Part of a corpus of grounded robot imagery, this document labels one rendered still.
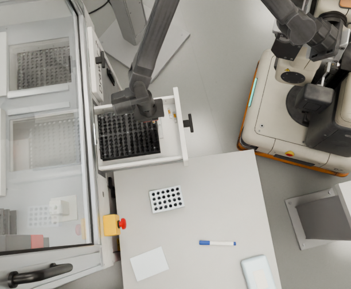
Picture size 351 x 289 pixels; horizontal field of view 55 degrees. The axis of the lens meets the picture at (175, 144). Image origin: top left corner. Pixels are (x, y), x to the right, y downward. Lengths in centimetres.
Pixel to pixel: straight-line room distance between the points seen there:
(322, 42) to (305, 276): 147
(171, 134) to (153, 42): 48
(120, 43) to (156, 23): 155
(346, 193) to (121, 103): 93
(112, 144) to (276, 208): 120
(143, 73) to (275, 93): 119
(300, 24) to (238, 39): 150
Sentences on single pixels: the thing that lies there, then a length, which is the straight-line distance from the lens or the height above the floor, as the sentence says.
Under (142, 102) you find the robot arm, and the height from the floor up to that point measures 115.
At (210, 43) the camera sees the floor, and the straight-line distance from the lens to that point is 247.
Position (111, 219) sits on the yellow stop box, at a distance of 123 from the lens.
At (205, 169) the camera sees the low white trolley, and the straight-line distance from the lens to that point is 137.
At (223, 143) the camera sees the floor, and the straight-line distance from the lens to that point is 220.
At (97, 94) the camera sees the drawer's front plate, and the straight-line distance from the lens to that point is 136.
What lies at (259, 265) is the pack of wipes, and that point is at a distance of 133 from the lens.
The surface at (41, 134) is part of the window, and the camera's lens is 86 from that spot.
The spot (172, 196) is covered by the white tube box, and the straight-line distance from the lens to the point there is 132.
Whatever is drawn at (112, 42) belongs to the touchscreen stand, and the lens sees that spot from 250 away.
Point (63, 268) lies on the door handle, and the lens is 73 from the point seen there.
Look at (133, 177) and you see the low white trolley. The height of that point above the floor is 76.
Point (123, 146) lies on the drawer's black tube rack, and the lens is 128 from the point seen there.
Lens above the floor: 211
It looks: 75 degrees down
